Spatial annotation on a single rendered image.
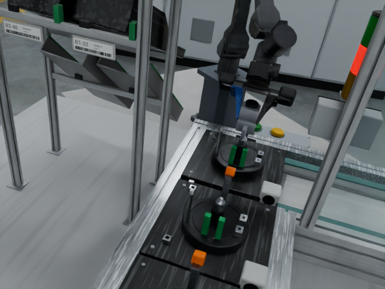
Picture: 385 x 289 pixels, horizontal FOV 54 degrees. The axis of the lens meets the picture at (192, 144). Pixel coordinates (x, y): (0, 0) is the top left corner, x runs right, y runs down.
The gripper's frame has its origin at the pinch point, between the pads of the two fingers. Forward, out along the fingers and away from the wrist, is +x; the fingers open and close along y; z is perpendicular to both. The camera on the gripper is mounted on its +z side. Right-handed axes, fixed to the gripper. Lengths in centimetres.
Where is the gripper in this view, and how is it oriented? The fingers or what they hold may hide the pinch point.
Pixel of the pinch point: (250, 108)
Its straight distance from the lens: 91.4
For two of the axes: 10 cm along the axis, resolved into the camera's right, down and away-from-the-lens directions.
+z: -1.0, -2.5, -9.6
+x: -3.0, 9.3, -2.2
